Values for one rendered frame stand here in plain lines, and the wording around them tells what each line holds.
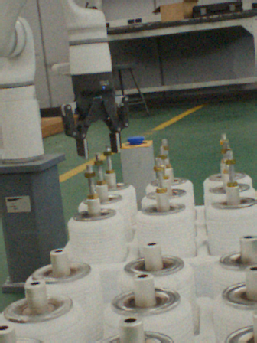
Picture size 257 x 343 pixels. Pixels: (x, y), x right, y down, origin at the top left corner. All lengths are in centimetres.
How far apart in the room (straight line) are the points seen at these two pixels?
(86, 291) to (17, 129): 76
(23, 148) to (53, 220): 18
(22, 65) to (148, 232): 61
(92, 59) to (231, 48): 523
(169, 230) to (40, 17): 595
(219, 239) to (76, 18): 45
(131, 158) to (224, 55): 495
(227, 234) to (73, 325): 44
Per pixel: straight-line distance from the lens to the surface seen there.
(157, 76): 655
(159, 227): 109
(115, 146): 126
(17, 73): 153
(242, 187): 124
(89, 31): 120
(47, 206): 154
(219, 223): 110
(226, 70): 641
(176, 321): 70
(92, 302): 84
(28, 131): 154
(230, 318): 69
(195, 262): 108
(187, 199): 122
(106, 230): 111
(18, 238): 157
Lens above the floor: 51
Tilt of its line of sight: 10 degrees down
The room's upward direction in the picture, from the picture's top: 6 degrees counter-clockwise
